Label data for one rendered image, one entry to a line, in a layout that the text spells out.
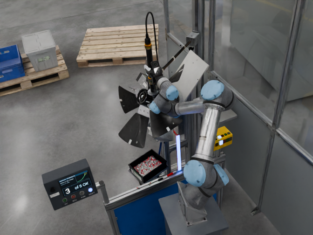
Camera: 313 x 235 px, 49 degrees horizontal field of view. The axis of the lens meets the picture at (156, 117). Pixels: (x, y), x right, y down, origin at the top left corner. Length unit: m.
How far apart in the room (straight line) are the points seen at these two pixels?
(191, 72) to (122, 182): 1.45
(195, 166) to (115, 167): 2.05
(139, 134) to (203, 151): 0.87
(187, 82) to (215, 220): 1.04
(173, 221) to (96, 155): 1.98
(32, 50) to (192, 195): 3.70
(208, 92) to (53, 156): 2.53
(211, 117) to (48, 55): 3.63
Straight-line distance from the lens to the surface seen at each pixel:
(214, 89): 1.74
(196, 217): 1.92
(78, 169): 1.97
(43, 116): 4.53
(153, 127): 2.27
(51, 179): 1.98
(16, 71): 5.12
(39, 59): 5.08
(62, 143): 4.06
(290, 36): 2.14
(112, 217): 2.42
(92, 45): 5.52
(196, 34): 2.72
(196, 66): 2.53
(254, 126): 2.73
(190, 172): 1.68
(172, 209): 2.02
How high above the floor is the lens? 2.67
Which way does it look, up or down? 40 degrees down
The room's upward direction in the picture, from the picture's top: 6 degrees counter-clockwise
